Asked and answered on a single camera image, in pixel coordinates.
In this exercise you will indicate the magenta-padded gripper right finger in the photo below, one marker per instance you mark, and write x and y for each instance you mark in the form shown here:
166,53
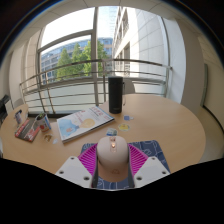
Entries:
151,170

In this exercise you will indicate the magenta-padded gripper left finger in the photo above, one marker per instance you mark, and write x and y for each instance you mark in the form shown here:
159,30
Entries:
75,171

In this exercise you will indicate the pale pink computer mouse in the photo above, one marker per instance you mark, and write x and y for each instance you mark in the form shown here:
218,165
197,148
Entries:
112,156

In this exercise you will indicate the blue patterned mouse pad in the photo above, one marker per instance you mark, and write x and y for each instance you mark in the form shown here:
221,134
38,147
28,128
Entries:
150,147

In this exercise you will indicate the small white sticker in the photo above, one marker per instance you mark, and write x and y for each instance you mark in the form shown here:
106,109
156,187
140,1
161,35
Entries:
55,141

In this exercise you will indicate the light blue magazine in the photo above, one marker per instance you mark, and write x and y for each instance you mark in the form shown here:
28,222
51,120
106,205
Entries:
83,124

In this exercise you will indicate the round yellow sticker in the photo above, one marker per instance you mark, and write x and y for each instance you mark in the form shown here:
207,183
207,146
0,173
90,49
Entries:
124,127

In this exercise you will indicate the blue white sticker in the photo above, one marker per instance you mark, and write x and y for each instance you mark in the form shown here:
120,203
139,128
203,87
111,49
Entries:
112,132

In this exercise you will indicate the small blue sticker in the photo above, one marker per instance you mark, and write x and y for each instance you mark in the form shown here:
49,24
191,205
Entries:
128,117

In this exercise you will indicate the red magazine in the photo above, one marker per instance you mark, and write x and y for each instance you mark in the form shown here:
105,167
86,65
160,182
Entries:
27,130

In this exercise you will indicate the small white blue cup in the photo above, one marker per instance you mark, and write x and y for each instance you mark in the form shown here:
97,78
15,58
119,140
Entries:
18,117

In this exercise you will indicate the black cylindrical tumbler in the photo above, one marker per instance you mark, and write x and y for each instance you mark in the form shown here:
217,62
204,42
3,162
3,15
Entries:
115,95

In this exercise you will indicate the grey chair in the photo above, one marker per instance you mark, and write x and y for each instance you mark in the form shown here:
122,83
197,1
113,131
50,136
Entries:
129,86
18,102

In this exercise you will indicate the metal balcony railing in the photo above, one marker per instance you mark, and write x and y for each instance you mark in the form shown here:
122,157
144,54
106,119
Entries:
76,80

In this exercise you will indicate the black printer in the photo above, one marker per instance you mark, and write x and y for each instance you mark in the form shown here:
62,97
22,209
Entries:
4,106

